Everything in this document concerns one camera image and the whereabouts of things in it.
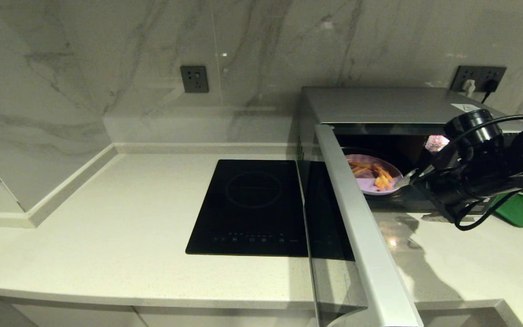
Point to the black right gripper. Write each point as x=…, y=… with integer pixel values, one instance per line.
x=470, y=188

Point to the orange french fries heap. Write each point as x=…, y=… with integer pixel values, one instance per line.
x=379, y=175

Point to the purple round plate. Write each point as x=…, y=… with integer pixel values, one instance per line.
x=368, y=184

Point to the silver microwave oven body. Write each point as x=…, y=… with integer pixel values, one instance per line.
x=379, y=102

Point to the white power plug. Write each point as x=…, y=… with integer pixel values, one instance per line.
x=470, y=86

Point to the green plastic tray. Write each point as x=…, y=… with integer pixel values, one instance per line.
x=522, y=211

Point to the black power plug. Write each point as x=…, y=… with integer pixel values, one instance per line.
x=491, y=84

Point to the black induction cooktop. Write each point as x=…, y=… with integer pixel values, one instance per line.
x=248, y=204

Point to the white counter cabinet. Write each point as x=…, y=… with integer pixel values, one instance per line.
x=152, y=315

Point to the grey double wall socket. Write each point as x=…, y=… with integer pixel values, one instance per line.
x=479, y=71

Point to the grey single wall socket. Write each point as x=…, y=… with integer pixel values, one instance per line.
x=194, y=79

